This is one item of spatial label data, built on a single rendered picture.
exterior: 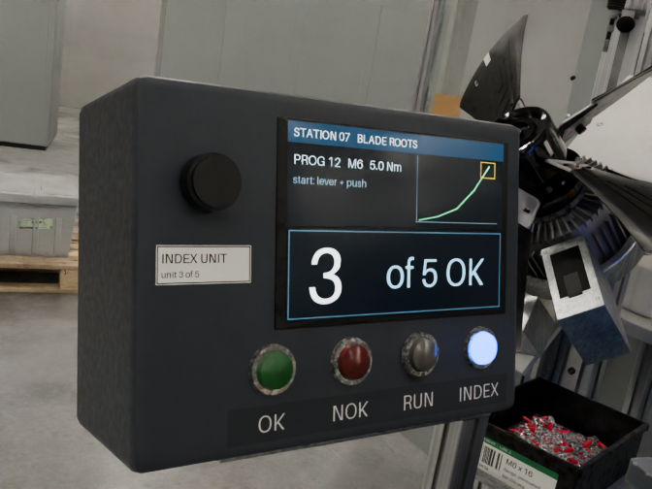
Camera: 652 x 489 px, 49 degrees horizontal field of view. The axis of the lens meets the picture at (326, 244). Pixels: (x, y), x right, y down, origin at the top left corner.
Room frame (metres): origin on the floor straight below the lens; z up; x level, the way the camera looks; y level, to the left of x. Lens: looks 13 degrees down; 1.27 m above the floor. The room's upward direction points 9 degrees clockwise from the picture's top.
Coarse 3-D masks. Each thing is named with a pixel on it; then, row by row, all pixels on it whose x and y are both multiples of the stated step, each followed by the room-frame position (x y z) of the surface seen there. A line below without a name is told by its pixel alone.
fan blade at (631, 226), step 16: (576, 176) 1.05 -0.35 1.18; (592, 176) 1.05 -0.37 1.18; (608, 176) 1.06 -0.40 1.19; (624, 176) 1.08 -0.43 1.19; (608, 192) 1.00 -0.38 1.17; (624, 192) 1.00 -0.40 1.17; (640, 192) 1.00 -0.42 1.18; (608, 208) 0.96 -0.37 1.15; (624, 208) 0.96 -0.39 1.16; (640, 208) 0.95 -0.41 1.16; (624, 224) 0.92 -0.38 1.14; (640, 224) 0.92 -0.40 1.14; (640, 240) 0.89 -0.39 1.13
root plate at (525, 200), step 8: (520, 192) 1.16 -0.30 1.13; (520, 200) 1.15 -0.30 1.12; (528, 200) 1.16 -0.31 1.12; (536, 200) 1.16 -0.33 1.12; (520, 208) 1.14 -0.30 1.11; (528, 208) 1.15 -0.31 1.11; (536, 208) 1.15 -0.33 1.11; (520, 216) 1.13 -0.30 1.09; (528, 216) 1.14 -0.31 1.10; (528, 224) 1.13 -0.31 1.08
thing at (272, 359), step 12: (264, 348) 0.34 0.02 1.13; (276, 348) 0.35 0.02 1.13; (252, 360) 0.34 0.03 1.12; (264, 360) 0.34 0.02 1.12; (276, 360) 0.34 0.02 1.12; (288, 360) 0.34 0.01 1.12; (252, 372) 0.34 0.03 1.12; (264, 372) 0.34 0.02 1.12; (276, 372) 0.34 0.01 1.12; (288, 372) 0.34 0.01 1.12; (252, 384) 0.34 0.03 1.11; (264, 384) 0.34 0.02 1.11; (276, 384) 0.34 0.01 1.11; (288, 384) 0.35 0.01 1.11
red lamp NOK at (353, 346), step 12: (336, 348) 0.37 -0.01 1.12; (348, 348) 0.37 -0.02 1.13; (360, 348) 0.37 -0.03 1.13; (336, 360) 0.36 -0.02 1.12; (348, 360) 0.36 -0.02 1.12; (360, 360) 0.37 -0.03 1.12; (372, 360) 0.38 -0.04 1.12; (336, 372) 0.36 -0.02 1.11; (348, 372) 0.36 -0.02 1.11; (360, 372) 0.37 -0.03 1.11; (348, 384) 0.37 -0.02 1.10
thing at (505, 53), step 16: (512, 32) 1.44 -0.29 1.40; (496, 48) 1.48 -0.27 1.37; (512, 48) 1.40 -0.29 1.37; (480, 64) 1.51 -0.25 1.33; (496, 64) 1.44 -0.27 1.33; (512, 64) 1.37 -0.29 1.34; (480, 80) 1.49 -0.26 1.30; (496, 80) 1.41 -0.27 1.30; (512, 80) 1.34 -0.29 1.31; (464, 96) 1.53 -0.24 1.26; (480, 96) 1.46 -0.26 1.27; (496, 96) 1.39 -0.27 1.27; (512, 96) 1.31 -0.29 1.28; (480, 112) 1.45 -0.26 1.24; (496, 112) 1.38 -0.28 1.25
